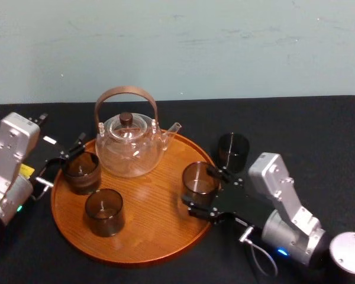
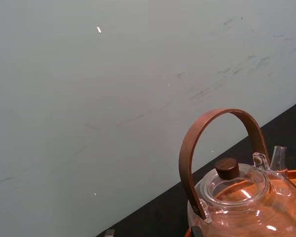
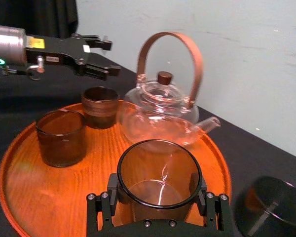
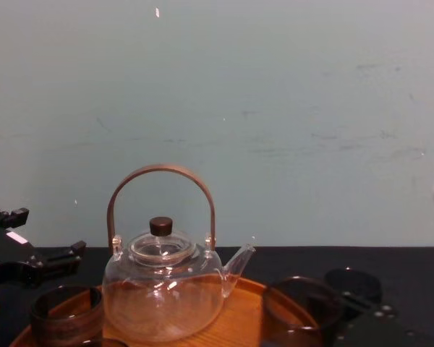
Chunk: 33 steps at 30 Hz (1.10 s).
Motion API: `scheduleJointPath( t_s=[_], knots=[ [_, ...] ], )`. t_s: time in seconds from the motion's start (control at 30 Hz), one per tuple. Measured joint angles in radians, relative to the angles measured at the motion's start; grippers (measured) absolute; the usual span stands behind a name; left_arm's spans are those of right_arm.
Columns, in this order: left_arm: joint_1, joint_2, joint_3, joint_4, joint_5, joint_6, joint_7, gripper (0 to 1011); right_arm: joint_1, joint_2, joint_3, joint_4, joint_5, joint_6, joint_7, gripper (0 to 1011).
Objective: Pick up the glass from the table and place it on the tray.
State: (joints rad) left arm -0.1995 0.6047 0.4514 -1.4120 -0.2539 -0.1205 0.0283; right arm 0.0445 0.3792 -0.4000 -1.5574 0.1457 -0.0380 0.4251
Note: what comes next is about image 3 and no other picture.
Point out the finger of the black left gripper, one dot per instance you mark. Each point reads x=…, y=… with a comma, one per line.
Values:
x=98, y=42
x=98, y=71

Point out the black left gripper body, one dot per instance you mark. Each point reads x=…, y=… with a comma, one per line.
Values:
x=59, y=50

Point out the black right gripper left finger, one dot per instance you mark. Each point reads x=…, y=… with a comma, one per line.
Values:
x=106, y=207

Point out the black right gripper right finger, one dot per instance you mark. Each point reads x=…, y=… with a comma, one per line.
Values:
x=213, y=209

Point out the smoky clear drinking glass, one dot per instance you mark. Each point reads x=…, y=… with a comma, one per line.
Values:
x=61, y=145
x=160, y=172

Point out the round orange wooden tray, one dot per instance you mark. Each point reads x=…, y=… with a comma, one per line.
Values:
x=51, y=197

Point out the dark glass with brown band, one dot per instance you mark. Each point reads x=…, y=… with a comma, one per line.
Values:
x=98, y=108

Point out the dark hanging cloth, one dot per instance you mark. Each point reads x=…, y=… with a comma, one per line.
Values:
x=39, y=17

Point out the black tablecloth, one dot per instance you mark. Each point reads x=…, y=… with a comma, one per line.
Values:
x=249, y=158

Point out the glass lid with wooden knob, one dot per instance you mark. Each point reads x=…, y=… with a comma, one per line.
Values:
x=165, y=77

